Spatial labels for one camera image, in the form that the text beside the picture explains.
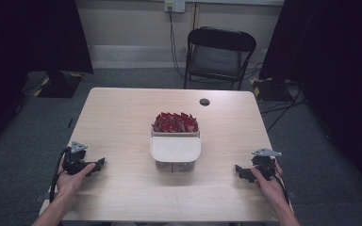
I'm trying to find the white basket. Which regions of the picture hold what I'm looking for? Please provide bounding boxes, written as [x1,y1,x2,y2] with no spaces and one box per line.
[149,127,202,174]

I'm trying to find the person's right hand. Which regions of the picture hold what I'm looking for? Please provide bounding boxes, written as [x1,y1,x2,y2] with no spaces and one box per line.
[250,161,286,205]

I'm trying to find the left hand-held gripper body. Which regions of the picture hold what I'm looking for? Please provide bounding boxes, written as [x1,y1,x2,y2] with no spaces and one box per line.
[62,141,90,176]

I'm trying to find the person's left hand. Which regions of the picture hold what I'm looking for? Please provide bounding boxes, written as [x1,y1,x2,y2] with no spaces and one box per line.
[56,156,97,202]

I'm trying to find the black wall cable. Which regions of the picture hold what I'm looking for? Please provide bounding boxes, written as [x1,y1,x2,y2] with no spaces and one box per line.
[168,5,187,80]

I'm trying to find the black folding chair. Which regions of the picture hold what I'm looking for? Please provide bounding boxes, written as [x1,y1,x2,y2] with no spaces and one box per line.
[183,25,258,91]

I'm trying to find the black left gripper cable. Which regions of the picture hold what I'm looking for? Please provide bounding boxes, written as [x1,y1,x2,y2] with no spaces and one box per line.
[48,146,73,204]

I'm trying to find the black floor cables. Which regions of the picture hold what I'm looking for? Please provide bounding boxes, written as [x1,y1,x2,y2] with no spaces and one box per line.
[243,61,309,134]

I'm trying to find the pile of red packets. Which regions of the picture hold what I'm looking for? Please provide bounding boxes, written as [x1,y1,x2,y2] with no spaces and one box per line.
[151,111,200,134]

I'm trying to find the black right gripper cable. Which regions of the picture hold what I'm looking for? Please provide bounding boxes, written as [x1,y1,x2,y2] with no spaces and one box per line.
[272,160,292,205]

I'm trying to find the white wall socket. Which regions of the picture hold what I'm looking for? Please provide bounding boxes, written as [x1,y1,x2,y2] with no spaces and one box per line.
[164,0,187,14]

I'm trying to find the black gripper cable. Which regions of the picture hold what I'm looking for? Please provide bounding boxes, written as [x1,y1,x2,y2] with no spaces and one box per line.
[48,146,73,204]
[272,160,292,205]

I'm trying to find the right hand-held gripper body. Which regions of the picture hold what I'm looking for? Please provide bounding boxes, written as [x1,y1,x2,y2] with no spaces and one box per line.
[250,148,283,182]

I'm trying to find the black curtain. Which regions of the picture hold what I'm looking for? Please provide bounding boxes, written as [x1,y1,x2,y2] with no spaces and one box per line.
[0,0,94,158]
[258,0,362,202]

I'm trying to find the black stand base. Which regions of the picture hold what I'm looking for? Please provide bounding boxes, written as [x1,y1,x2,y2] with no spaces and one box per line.
[250,76,295,104]
[36,69,85,99]

